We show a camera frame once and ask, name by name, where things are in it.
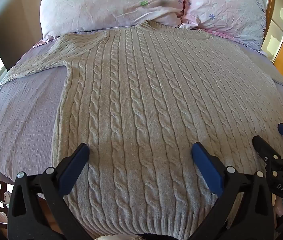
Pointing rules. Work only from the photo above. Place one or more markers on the person's right hand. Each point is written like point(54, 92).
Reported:
point(279, 207)

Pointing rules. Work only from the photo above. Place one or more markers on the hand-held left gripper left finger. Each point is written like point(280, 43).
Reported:
point(74, 171)

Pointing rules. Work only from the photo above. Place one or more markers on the lavender bed sheet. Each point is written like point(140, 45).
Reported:
point(26, 117)

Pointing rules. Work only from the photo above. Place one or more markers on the pink floral pillow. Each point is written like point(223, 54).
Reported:
point(219, 5)

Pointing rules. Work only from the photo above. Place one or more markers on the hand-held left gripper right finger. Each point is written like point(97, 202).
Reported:
point(206, 168)

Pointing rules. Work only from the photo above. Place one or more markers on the white floral pillow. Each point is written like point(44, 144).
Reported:
point(94, 5)

